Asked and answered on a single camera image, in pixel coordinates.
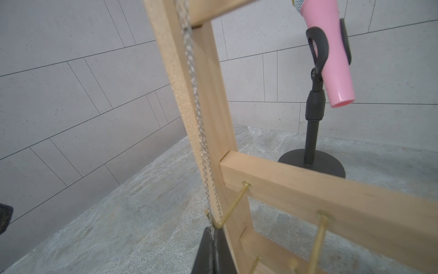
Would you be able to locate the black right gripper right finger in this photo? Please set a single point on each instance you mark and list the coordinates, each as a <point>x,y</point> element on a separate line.
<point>213,255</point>

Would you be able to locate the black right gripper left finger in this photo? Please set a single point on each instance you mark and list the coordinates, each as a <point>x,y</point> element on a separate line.
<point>6,212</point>

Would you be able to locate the wooden jewelry display stand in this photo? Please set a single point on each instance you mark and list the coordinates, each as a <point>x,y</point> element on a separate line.
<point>397,225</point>

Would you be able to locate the black microphone stand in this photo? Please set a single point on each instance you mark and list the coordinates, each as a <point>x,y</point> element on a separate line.
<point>309,157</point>

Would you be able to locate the pink toy microphone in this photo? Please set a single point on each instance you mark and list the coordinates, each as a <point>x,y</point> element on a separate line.
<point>329,44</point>

